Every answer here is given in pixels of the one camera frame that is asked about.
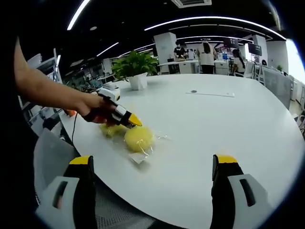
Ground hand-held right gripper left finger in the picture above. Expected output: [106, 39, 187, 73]
[35, 155, 97, 229]

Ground white mesh office chair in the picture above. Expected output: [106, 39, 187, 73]
[33, 127, 157, 229]

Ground ceiling air conditioner vent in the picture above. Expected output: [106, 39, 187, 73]
[170, 0, 213, 9]

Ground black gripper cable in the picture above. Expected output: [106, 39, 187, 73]
[71, 110, 81, 144]

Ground grey desk partition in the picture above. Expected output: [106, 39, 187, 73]
[258, 64, 293, 108]

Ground green potted plant white pot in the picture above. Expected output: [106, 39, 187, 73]
[111, 50, 160, 91]

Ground long white ceiling light strip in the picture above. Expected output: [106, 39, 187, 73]
[143, 16, 287, 40]

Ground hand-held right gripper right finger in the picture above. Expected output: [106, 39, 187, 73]
[209, 154, 270, 229]

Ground person's left hand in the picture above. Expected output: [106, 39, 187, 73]
[76, 94, 107, 118]

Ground white table cable cover strip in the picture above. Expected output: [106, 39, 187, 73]
[185, 90, 235, 97]

